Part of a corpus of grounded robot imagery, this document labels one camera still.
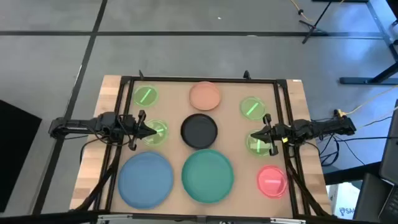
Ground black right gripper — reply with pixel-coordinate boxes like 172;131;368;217
250;113;292;156

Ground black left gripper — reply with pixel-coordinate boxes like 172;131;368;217
119;110;157;151

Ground small green translucent plate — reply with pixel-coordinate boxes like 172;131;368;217
141;119;170;147
239;96;267;121
245;129;276;157
132;84;160;108

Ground pink cup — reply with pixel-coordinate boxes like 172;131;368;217
256;164;289;199

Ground black plastic plate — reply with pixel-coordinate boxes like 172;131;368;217
180;113;219;150

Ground large teal plastic plate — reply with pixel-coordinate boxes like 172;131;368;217
181;148;235;205

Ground salmon plastic plate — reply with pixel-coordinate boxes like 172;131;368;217
188;81;222;111

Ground large blue plastic plate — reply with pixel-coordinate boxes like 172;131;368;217
117;151;175;210

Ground white cardboard box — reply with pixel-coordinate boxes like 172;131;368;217
328;183;361;220

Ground black tripod stand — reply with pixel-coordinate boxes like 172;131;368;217
298;0;332;44

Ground dark laptop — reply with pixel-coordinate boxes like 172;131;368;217
379;99;398;186

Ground black cabinet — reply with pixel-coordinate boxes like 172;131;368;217
0;99;43;214

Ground black braided cable bundle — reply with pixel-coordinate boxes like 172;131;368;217
284;155;330;217
74;146;122;212

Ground loose black cables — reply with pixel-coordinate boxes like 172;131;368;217
310;116;398;167

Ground black aluminium table frame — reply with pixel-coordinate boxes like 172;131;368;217
73;70;335;224

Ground yellow power cable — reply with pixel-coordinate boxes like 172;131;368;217
334;85;398;118
289;0;313;22

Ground black overhead mount bar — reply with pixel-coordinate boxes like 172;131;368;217
0;210;398;224

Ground black desk frame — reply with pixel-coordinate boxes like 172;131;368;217
312;0;398;85

